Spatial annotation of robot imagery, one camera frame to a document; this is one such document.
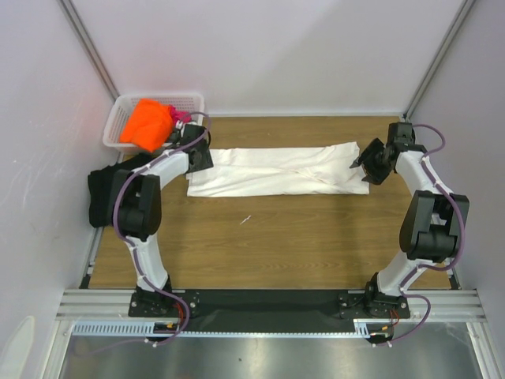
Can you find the white Coca-Cola t-shirt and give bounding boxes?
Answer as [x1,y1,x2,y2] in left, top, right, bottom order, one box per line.
[186,141,369,197]

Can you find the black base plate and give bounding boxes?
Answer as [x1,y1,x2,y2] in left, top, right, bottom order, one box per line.
[128,288,411,333]

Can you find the aluminium frame rail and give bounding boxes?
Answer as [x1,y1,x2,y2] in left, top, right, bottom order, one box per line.
[56,289,486,322]

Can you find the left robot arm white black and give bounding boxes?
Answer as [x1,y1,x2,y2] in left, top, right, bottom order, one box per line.
[109,122,213,316]

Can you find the white plastic basket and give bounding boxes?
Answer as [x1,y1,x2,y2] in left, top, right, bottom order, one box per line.
[103,92,205,156]

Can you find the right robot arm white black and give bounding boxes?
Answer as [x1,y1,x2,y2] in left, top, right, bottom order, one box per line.
[351,122,469,318]

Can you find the pink t-shirt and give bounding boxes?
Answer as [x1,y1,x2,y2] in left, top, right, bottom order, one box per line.
[168,105,192,123]

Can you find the black folded t-shirt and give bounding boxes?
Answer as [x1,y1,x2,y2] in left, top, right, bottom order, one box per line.
[88,153,153,228]

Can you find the white slotted cable duct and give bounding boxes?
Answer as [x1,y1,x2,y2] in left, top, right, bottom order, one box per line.
[73,319,181,336]

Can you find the orange t-shirt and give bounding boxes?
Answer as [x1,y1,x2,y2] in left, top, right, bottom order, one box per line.
[119,99,174,152]

